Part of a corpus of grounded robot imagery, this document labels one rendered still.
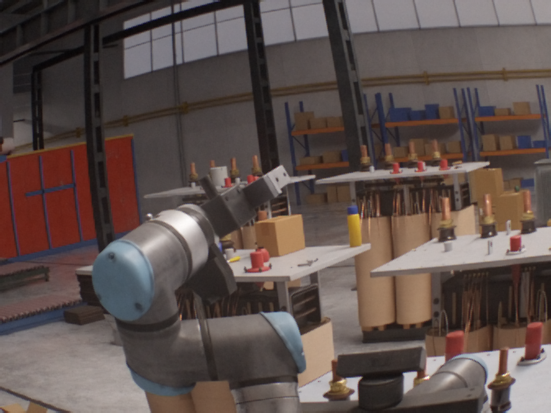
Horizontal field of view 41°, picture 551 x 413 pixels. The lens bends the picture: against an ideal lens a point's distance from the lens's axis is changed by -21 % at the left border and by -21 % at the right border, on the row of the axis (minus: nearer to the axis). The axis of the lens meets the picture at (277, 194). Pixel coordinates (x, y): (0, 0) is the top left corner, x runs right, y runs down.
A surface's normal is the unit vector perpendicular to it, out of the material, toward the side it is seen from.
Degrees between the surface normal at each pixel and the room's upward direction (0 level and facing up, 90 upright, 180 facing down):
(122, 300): 96
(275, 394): 68
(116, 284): 96
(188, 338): 49
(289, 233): 90
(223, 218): 101
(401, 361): 61
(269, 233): 90
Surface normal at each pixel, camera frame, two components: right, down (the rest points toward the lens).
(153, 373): -0.01, 0.29
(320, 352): 0.84, -0.07
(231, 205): 0.75, -0.41
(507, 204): -0.57, 0.13
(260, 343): 0.07, -0.32
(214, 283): -0.43, 0.30
